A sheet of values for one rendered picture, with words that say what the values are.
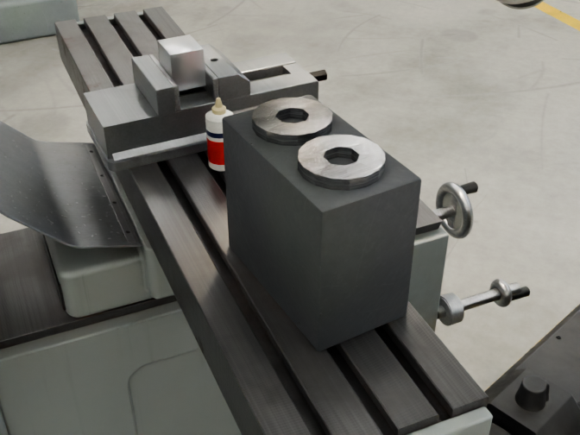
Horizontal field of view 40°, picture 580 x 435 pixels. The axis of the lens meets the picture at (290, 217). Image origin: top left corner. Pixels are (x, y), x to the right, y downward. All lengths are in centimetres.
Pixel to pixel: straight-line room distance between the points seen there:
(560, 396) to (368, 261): 58
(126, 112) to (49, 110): 229
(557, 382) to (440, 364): 53
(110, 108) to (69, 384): 43
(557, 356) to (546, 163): 176
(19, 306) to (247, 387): 55
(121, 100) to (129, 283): 28
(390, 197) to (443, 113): 258
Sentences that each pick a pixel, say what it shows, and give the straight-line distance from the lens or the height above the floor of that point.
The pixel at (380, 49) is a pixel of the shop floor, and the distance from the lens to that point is 392.
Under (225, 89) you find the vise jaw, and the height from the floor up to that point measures 102.
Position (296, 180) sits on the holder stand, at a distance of 80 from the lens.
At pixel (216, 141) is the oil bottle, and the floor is 98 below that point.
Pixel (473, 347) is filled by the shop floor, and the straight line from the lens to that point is 227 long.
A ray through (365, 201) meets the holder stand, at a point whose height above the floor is 112.
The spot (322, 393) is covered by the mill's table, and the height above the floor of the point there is 93.
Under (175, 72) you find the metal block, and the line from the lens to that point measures 120.
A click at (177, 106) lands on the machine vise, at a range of 119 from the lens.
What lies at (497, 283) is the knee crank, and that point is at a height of 54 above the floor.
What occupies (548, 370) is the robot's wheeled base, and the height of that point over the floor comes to 59.
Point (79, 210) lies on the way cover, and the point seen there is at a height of 88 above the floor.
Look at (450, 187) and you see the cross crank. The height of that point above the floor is 69.
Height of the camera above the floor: 155
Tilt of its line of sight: 35 degrees down
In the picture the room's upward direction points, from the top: straight up
